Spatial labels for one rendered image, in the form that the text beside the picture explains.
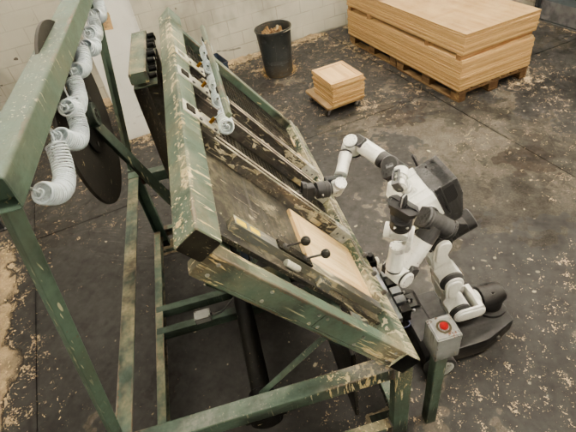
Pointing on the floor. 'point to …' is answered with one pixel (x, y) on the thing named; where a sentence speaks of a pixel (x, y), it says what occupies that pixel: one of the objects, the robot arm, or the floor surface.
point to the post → (436, 369)
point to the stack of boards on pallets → (447, 39)
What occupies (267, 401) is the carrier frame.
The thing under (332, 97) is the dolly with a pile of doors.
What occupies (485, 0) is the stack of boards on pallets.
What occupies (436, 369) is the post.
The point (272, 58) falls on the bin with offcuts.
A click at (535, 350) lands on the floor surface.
